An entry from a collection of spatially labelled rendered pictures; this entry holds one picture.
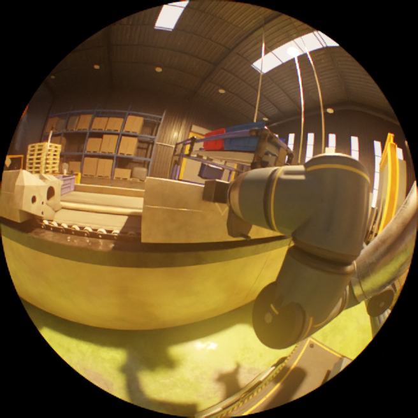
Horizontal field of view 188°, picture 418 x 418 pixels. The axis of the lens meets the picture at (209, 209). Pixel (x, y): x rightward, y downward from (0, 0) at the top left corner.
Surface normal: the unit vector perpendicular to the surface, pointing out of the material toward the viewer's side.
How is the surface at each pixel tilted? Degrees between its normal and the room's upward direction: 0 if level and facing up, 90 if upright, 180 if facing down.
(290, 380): 0
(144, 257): 90
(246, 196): 98
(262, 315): 90
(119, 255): 90
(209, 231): 80
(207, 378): 0
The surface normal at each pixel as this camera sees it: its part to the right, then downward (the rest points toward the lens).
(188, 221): 0.47, 0.14
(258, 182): -0.77, -0.41
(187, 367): 0.22, -0.95
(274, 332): -0.97, -0.19
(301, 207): -0.88, 0.14
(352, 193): -0.54, -0.07
